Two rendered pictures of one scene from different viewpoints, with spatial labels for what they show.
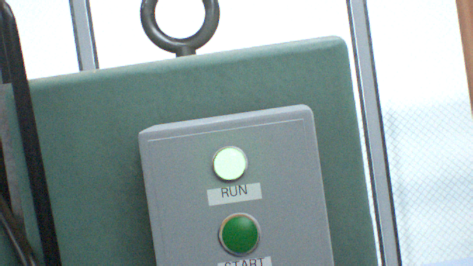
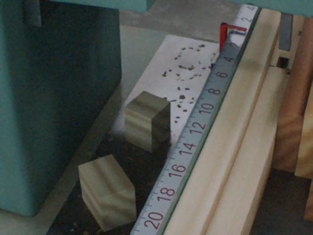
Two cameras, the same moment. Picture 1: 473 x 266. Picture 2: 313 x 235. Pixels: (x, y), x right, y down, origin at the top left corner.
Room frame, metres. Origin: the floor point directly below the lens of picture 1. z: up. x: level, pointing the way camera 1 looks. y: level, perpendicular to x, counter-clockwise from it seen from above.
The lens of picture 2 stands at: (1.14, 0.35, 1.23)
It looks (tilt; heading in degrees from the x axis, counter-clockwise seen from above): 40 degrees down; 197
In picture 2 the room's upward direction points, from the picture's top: 1 degrees counter-clockwise
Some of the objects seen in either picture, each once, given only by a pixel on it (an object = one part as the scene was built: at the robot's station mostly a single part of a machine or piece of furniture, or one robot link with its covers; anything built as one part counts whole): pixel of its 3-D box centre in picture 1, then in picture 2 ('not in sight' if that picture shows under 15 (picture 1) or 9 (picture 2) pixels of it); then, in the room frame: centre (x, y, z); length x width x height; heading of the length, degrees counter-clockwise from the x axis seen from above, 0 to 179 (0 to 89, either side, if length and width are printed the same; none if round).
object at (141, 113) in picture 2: not in sight; (147, 121); (0.68, 0.19, 0.82); 0.03 x 0.03 x 0.04; 71
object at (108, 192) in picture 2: not in sight; (107, 193); (0.78, 0.19, 0.82); 0.04 x 0.03 x 0.04; 44
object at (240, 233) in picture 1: (239, 234); not in sight; (0.52, 0.01, 1.42); 0.02 x 0.01 x 0.02; 88
